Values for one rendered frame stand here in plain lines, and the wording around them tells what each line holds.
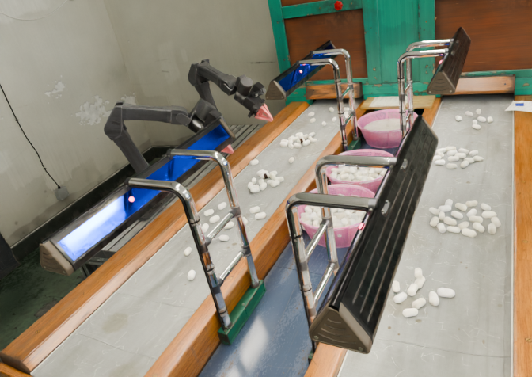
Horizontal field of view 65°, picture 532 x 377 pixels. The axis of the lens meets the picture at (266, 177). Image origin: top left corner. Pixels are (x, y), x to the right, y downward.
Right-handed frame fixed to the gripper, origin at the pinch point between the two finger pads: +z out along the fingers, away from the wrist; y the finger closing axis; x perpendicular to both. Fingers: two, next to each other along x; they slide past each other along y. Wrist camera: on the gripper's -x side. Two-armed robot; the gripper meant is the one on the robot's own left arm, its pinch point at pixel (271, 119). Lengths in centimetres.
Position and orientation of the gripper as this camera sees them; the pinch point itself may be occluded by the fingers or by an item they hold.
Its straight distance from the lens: 193.3
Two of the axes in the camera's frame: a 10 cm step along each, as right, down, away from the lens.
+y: 4.5, -4.8, 7.5
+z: 7.9, 6.1, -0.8
